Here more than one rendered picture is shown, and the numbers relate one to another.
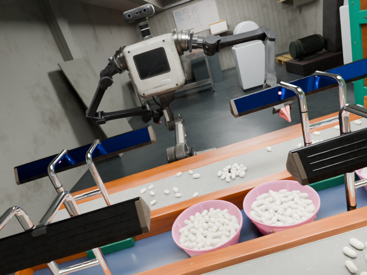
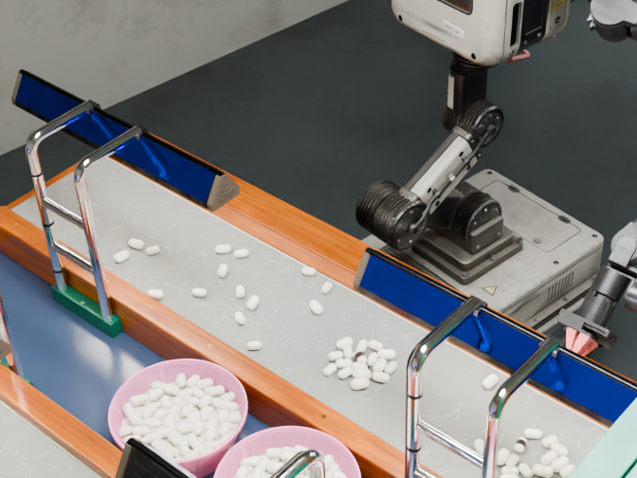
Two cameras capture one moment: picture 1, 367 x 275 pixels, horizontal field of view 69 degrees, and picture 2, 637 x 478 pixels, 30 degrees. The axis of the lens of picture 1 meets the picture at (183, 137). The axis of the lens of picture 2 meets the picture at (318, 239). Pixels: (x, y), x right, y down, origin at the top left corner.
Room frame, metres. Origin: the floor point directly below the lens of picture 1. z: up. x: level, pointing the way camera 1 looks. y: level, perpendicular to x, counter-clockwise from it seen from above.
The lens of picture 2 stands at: (-0.18, -1.21, 2.45)
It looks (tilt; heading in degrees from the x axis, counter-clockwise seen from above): 40 degrees down; 41
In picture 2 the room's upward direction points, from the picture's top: 3 degrees counter-clockwise
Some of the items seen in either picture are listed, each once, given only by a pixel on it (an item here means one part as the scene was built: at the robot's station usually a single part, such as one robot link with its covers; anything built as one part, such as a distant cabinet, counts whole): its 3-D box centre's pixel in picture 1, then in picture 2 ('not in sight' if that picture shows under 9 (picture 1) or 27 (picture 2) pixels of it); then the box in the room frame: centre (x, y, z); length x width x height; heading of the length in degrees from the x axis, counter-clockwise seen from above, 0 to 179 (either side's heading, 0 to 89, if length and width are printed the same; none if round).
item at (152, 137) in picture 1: (84, 153); (118, 132); (1.10, 0.43, 1.08); 0.62 x 0.08 x 0.07; 88
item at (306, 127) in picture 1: (315, 130); (478, 439); (0.99, -0.53, 0.90); 0.20 x 0.19 x 0.45; 88
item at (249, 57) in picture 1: (252, 54); not in sight; (5.53, -1.88, 0.66); 0.74 x 0.62 x 1.32; 77
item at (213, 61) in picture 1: (206, 65); not in sight; (8.13, -1.33, 0.43); 1.60 x 0.82 x 0.86; 169
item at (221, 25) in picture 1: (218, 27); not in sight; (8.63, -2.05, 1.35); 0.52 x 0.43 x 0.29; 79
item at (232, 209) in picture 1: (209, 232); (180, 425); (0.81, 0.02, 0.72); 0.27 x 0.27 x 0.10
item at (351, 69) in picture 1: (301, 86); (514, 340); (1.07, -0.54, 1.08); 0.62 x 0.08 x 0.07; 88
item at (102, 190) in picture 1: (96, 197); (100, 217); (1.02, 0.43, 0.90); 0.20 x 0.19 x 0.45; 88
